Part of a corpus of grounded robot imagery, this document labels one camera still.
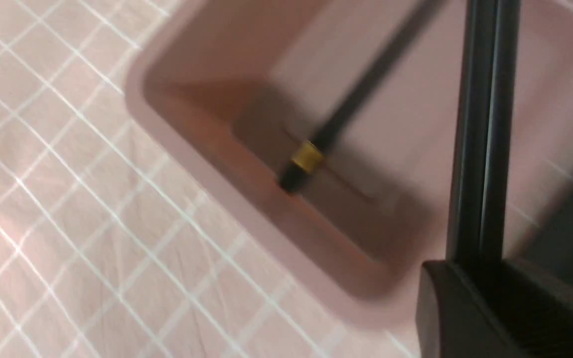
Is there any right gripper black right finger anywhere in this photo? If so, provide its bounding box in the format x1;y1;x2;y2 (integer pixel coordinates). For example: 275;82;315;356
466;259;573;358

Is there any pink checkered tablecloth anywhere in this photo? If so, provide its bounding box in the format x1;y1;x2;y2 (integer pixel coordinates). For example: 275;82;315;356
0;0;419;358

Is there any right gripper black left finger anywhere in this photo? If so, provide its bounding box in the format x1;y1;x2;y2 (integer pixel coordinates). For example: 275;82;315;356
415;262;521;358

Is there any pink plastic bin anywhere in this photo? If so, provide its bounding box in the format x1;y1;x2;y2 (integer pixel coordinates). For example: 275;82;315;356
125;0;573;330

